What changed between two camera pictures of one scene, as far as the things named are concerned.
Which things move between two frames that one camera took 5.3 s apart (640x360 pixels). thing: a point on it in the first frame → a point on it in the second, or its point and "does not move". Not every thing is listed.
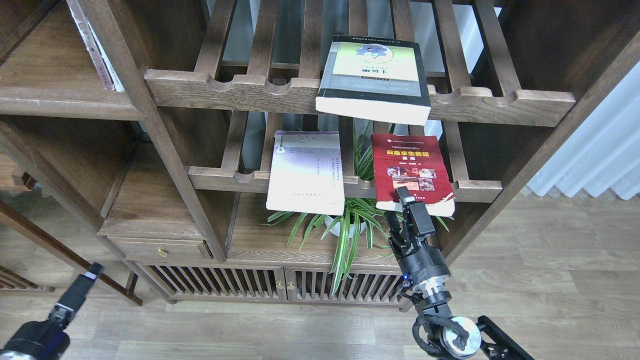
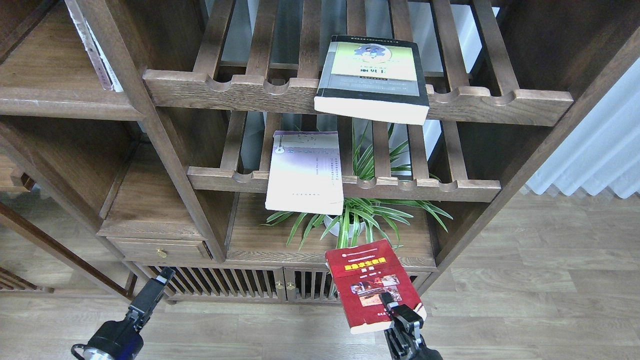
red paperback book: [416, 162] → [359, 275]
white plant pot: [336, 229] does not move
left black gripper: [46, 340] → [115, 340]
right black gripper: [423, 266] → [410, 345]
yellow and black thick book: [378, 78] does not move
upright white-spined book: [104, 68] does not move
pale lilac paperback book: [305, 173] does not move
